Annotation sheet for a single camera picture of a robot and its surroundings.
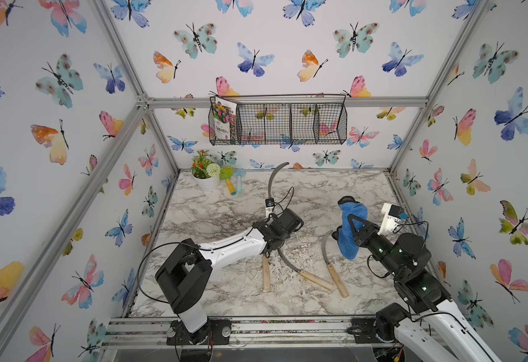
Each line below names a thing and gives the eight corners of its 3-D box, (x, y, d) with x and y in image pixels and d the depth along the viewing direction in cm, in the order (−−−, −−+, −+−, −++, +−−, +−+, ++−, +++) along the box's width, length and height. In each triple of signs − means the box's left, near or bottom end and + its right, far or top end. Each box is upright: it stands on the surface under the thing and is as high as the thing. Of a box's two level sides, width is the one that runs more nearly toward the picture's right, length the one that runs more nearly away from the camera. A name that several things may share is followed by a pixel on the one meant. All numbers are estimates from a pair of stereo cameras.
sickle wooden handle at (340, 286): (344, 298, 83) (345, 296, 81) (325, 266, 90) (326, 264, 89) (347, 296, 83) (349, 295, 81) (329, 264, 91) (330, 262, 89)
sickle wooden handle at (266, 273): (263, 290, 85) (263, 288, 83) (262, 258, 92) (262, 256, 91) (271, 289, 85) (271, 287, 83) (269, 258, 93) (269, 255, 91)
